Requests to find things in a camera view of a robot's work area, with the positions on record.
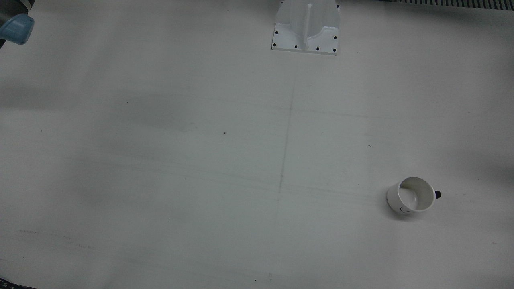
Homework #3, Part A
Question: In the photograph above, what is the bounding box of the white metal mounting pedestal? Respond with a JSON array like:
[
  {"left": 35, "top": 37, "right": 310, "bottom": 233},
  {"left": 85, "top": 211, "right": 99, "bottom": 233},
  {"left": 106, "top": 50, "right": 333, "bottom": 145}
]
[{"left": 271, "top": 0, "right": 341, "bottom": 55}]

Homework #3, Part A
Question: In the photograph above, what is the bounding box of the white mug with dark handle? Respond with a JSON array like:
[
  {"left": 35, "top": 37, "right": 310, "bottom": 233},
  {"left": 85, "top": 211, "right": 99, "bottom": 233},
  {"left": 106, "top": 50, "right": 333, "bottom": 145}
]
[{"left": 387, "top": 177, "right": 442, "bottom": 215}]

